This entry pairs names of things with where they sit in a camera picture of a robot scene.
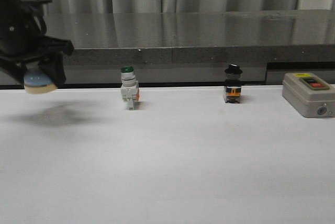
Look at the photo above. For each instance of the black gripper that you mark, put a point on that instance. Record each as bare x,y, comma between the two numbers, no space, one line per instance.
23,37

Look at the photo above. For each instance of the blue and cream service bell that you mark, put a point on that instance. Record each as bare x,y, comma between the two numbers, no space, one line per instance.
36,81

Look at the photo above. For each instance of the grey stone counter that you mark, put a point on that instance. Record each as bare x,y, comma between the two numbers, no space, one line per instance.
196,48

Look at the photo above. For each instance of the green pushbutton switch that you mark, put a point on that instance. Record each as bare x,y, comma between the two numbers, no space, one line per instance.
130,87

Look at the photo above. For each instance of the black selector knob switch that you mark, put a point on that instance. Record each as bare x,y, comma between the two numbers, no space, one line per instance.
232,87

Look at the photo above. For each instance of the grey start-stop switch box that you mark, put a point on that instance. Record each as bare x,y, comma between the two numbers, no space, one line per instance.
311,96

